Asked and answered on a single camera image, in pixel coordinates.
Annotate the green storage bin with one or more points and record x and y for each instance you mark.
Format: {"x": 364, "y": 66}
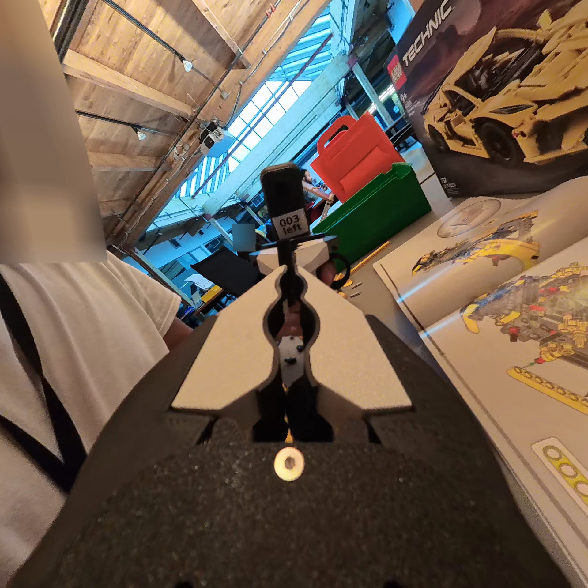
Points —
{"x": 381, "y": 211}

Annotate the long yellow brick beam assembly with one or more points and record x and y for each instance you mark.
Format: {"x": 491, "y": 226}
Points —
{"x": 372, "y": 256}

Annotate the black toy car box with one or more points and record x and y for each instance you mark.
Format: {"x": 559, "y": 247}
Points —
{"x": 505, "y": 92}

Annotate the orange bag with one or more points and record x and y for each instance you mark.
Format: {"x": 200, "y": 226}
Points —
{"x": 363, "y": 160}

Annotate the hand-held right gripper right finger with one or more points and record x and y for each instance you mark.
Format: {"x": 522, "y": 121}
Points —
{"x": 358, "y": 367}

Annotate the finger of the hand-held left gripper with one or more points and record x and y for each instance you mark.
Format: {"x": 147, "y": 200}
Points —
{"x": 268, "y": 262}
{"x": 312, "y": 257}

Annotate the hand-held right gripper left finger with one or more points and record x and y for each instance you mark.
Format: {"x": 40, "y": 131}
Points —
{"x": 220, "y": 367}

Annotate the person's left hand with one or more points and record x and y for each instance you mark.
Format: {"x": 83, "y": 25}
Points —
{"x": 327, "y": 275}

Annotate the black office chair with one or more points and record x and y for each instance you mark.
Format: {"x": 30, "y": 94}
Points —
{"x": 225, "y": 271}

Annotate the open instruction booklet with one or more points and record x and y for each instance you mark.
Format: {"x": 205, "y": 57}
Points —
{"x": 482, "y": 390}

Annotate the light grey garment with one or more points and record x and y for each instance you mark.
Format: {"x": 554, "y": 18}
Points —
{"x": 115, "y": 312}

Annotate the ceiling mounted grey device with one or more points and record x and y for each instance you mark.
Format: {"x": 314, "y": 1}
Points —
{"x": 213, "y": 138}

